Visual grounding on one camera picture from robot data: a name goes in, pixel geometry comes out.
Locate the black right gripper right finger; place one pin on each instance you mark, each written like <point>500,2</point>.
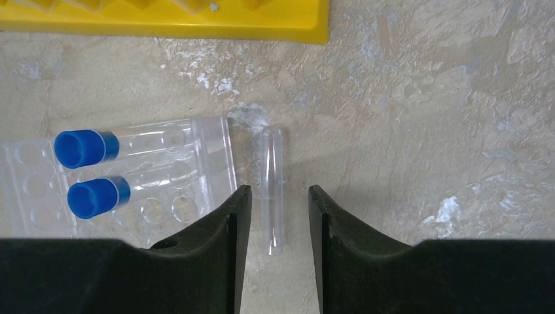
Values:
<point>361,270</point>

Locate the clear well plate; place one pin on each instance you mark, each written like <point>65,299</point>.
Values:
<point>35,187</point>

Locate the blue capped vial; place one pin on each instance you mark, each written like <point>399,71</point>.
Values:
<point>95,197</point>
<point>81,148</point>

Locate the yellow test tube rack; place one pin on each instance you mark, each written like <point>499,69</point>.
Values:
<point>297,21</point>

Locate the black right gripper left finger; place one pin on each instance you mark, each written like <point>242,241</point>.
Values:
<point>197,270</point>

